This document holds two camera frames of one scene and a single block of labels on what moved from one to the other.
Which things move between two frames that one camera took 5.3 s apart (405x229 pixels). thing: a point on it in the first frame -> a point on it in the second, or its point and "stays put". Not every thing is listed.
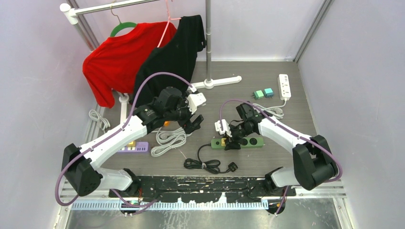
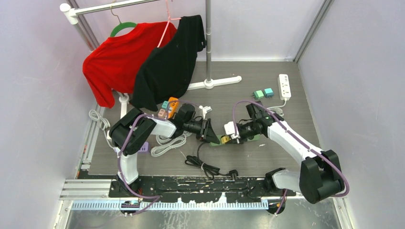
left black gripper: x=190 y=126 -> x=209 y=136
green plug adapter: x=258 y=95 stays put
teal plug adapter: x=268 y=93 stays put
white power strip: x=284 y=87 stays put
